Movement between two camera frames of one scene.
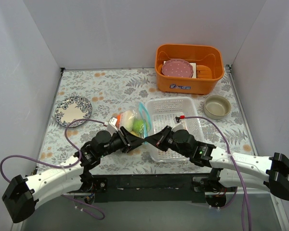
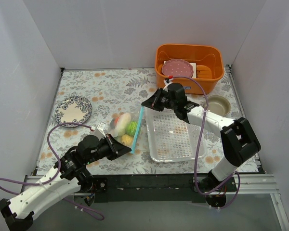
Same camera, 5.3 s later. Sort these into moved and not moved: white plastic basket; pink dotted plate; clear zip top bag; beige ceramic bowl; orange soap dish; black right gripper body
Moved: clear zip top bag; black right gripper body
Not moved: beige ceramic bowl; orange soap dish; white plastic basket; pink dotted plate
